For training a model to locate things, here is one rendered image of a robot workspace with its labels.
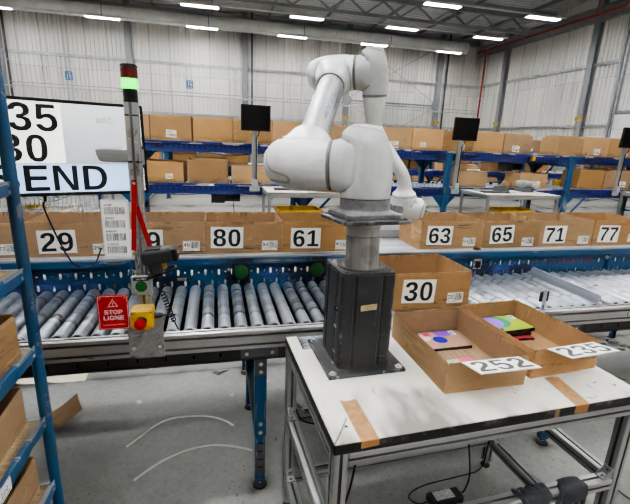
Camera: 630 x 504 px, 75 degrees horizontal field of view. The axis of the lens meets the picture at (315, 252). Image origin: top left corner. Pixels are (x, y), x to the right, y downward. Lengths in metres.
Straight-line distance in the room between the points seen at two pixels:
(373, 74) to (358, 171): 0.64
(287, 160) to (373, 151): 0.25
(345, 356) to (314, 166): 0.60
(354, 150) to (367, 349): 0.62
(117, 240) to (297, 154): 0.68
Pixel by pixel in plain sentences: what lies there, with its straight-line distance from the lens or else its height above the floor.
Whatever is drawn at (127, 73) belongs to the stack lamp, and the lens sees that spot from 1.49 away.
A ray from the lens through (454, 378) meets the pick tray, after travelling 1.34.
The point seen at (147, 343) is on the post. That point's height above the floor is 0.72.
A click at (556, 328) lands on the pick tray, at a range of 1.81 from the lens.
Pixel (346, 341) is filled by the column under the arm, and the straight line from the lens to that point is 1.33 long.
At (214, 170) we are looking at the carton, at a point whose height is 0.98.
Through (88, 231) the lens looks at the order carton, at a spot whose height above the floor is 1.01.
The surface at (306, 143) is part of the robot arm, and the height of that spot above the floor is 1.45.
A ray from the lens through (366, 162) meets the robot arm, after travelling 1.21.
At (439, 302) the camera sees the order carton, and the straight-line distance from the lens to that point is 1.96.
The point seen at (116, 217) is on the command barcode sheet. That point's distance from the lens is 1.52.
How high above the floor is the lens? 1.46
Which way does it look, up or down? 15 degrees down
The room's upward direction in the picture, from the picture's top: 2 degrees clockwise
